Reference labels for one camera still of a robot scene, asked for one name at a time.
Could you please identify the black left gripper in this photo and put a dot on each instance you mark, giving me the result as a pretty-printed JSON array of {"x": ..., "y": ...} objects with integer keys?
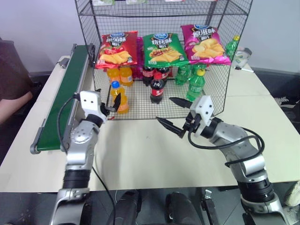
[{"x": 104, "y": 109}]

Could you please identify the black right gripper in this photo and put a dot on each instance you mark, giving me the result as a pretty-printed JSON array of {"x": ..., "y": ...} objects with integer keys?
[{"x": 192, "y": 123}]

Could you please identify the person's bare forearm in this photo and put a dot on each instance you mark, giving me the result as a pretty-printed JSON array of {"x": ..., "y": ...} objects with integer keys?
[{"x": 14, "y": 105}]

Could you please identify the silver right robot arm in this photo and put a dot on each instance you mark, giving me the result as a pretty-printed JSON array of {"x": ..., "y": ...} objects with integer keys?
[{"x": 243, "y": 150}]

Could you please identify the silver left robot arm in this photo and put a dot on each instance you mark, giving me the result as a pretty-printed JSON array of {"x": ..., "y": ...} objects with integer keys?
[{"x": 78, "y": 145}]

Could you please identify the green conveyor belt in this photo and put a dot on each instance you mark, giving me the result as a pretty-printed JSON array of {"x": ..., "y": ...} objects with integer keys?
[{"x": 63, "y": 98}]

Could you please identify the green soda bottle outside rack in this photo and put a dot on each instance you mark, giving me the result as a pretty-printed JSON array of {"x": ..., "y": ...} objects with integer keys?
[{"x": 232, "y": 47}]

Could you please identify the orange soda bottle blue cap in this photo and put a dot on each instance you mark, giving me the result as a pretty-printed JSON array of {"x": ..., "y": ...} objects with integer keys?
[{"x": 124, "y": 103}]

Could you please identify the cola bottle red cap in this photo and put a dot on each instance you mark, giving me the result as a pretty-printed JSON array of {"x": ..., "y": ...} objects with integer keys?
[{"x": 157, "y": 90}]

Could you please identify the green soda bottle yellow cap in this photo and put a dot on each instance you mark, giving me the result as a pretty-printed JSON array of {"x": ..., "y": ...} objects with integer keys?
[{"x": 196, "y": 86}]

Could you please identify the red chips bag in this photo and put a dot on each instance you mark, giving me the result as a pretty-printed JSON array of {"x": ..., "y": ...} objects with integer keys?
[{"x": 117, "y": 50}]

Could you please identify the magenta snack bag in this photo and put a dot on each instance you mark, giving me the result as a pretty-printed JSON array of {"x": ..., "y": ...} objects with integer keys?
[{"x": 140, "y": 56}]

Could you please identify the green chips bag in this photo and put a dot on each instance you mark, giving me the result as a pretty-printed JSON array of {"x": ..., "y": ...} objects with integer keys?
[{"x": 164, "y": 50}]

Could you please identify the pink chips bag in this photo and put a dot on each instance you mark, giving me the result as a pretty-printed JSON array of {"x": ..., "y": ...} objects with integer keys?
[{"x": 206, "y": 44}]

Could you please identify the white marker pen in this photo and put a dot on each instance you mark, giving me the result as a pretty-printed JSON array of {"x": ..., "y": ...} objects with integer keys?
[{"x": 243, "y": 69}]

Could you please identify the white plastic cup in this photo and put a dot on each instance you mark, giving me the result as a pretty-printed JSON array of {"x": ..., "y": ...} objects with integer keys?
[{"x": 242, "y": 56}]

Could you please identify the dark rounded shape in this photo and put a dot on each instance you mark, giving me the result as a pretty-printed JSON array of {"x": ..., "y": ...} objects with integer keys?
[
  {"x": 180, "y": 208},
  {"x": 126, "y": 208}
]

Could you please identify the light green snack package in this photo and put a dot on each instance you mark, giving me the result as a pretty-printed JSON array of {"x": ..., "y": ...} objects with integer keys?
[{"x": 103, "y": 2}]

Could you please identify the white green snack package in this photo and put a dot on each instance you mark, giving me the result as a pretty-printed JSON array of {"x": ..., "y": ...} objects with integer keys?
[{"x": 137, "y": 1}]

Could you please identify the person in maroon shirt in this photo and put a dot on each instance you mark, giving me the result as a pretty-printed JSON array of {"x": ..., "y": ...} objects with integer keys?
[{"x": 11, "y": 70}]

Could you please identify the black and white shoe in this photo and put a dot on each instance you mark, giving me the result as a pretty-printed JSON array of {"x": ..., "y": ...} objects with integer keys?
[{"x": 286, "y": 102}]

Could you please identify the white sneaker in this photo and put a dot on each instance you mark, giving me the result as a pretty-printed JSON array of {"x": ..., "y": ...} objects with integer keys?
[{"x": 293, "y": 194}]

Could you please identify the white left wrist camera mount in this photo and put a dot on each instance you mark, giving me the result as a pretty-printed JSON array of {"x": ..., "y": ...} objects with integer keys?
[{"x": 90, "y": 103}]

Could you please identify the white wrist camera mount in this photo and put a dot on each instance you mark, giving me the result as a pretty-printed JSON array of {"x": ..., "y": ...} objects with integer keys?
[
  {"x": 204, "y": 108},
  {"x": 90, "y": 103}
]

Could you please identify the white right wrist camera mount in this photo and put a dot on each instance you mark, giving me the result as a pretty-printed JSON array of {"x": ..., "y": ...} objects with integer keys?
[{"x": 204, "y": 108}]

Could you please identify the silver conveyor motor bracket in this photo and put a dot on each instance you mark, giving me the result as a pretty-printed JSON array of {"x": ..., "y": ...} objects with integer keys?
[{"x": 62, "y": 63}]

